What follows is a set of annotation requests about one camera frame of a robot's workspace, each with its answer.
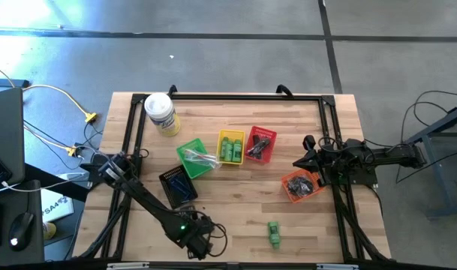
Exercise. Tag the yellow plastic basket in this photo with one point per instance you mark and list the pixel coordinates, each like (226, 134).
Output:
(231, 132)

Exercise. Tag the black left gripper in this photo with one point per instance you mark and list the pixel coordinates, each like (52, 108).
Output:
(194, 232)

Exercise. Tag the green travel shampoo bottle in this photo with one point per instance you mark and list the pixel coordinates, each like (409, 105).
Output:
(237, 150)
(224, 148)
(229, 152)
(274, 234)

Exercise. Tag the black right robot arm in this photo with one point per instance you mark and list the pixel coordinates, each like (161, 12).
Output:
(382, 155)

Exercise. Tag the dark desk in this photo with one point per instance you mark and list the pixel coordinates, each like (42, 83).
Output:
(3, 258)

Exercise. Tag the red and blue toothbrush pack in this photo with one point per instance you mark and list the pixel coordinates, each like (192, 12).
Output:
(200, 156)

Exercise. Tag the blue toothbrush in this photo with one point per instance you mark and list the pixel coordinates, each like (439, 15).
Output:
(203, 165)

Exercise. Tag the black plastic basket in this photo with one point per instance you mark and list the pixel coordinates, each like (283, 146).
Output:
(168, 197)

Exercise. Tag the Lysol wipes canister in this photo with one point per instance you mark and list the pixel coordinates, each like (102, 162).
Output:
(158, 107)

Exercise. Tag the green plastic basket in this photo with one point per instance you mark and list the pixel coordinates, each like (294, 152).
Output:
(188, 144)

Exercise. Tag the silver bracket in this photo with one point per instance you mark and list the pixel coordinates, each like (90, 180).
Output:
(127, 266)
(337, 267)

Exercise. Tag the black comb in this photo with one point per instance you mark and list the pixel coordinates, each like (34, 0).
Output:
(255, 144)
(265, 143)
(260, 150)

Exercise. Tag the black computer mouse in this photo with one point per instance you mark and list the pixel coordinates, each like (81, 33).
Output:
(21, 228)

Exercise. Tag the orange plastic basket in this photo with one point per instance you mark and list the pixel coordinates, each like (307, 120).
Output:
(320, 185)

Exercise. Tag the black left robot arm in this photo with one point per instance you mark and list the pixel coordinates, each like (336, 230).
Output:
(145, 195)

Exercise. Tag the black aluminium table frame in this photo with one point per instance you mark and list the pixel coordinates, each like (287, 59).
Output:
(250, 96)

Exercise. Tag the grey laptop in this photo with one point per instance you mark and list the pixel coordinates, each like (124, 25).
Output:
(5, 127)

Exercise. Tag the small yellow object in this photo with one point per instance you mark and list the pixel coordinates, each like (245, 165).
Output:
(50, 230)

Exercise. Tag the red plastic basket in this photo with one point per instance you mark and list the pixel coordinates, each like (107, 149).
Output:
(265, 130)

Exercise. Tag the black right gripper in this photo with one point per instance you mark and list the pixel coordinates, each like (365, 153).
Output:
(331, 162)

